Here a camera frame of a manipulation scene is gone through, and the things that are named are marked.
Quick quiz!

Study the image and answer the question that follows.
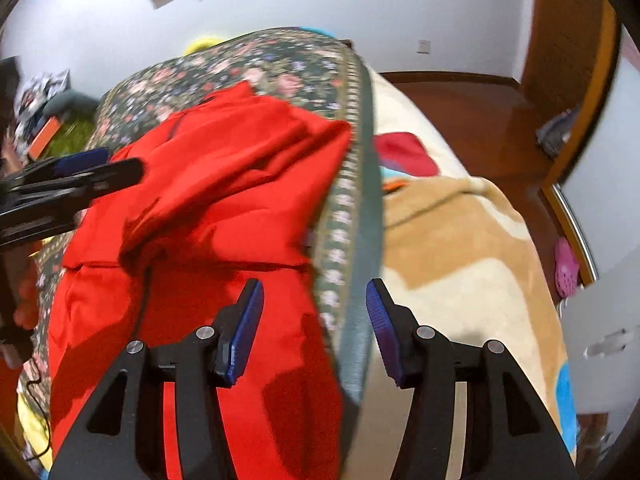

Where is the red garment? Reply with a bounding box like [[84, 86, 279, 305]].
[[47, 81, 368, 480]]

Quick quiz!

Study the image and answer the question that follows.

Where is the orange box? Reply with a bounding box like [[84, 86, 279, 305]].
[[27, 116, 63, 158]]

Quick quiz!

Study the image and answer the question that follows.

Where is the green patterned cloth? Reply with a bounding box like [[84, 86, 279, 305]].
[[42, 112, 98, 158]]

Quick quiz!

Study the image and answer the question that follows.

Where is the brown wooden wardrobe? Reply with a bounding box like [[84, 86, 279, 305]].
[[520, 0, 640, 291]]

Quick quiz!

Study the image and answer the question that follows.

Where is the pink shoe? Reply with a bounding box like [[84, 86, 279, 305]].
[[554, 237, 581, 298]]

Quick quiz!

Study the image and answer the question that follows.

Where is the pile of mixed clothes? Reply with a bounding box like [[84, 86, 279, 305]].
[[12, 67, 71, 136]]

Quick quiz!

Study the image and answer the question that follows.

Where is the white flat panel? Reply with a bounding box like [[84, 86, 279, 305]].
[[560, 270, 640, 416]]

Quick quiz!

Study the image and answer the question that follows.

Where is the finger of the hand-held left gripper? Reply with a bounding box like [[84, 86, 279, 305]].
[[75, 157, 146, 202], [50, 147, 112, 178]]

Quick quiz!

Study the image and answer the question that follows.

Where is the yellow cloth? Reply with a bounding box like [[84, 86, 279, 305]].
[[17, 380, 53, 471]]

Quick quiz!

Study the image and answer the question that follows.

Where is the black cable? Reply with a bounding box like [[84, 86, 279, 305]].
[[22, 355, 56, 461]]

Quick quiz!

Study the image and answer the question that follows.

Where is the grey pillow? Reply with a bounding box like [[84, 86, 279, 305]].
[[45, 90, 98, 116]]

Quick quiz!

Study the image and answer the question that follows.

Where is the grey bag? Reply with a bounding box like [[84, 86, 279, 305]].
[[536, 109, 581, 158]]

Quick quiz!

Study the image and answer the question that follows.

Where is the beige printed blanket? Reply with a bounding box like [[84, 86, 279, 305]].
[[345, 65, 581, 480]]

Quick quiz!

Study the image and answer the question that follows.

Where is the person's left hand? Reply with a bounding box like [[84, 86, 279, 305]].
[[12, 255, 42, 332]]

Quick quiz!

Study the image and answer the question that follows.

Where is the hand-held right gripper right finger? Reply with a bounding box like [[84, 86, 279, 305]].
[[365, 277, 576, 480]]

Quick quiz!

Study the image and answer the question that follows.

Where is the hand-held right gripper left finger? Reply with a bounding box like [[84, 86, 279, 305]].
[[47, 279, 265, 480]]

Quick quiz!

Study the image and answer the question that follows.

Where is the dark floral blanket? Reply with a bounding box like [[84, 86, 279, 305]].
[[30, 25, 386, 480]]

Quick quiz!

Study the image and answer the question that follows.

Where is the yellow curved object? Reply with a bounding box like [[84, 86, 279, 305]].
[[182, 35, 223, 56]]

